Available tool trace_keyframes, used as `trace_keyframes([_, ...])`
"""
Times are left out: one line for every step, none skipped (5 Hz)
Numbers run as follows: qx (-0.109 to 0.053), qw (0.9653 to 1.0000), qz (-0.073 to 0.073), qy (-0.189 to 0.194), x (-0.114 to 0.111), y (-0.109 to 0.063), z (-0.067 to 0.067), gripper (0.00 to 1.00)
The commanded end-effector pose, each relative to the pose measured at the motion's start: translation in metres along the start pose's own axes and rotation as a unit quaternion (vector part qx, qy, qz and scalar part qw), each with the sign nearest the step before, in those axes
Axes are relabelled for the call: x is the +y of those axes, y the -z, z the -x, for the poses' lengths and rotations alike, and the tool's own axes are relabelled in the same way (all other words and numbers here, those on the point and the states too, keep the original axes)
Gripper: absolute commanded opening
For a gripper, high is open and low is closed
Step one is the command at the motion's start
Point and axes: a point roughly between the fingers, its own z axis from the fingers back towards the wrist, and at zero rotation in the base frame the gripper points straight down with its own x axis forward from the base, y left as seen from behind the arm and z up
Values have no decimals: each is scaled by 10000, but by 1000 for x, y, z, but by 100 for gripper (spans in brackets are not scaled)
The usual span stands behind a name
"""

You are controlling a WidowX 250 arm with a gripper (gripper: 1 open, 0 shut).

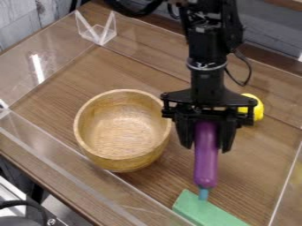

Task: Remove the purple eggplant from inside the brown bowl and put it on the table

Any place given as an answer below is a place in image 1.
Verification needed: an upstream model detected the clear acrylic corner bracket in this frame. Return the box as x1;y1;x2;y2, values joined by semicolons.
75;11;116;46

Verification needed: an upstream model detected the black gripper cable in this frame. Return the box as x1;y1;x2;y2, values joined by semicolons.
223;49;252;88

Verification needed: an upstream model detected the purple toy eggplant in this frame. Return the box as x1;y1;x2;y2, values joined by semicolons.
193;121;218;200

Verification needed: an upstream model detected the brown wooden bowl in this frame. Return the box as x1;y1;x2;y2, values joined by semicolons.
73;89;171;172

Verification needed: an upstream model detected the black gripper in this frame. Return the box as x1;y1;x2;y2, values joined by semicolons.
160;68;258;153

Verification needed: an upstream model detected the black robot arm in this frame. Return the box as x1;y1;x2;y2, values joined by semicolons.
104;0;256;152

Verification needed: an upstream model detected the yellow toy lemon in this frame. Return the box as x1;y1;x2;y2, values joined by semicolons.
243;93;264;121

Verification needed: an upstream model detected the clear acrylic enclosure wall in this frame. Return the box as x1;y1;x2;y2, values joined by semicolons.
0;16;302;226

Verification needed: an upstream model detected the green block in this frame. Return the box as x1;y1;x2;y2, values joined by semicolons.
172;190;248;226

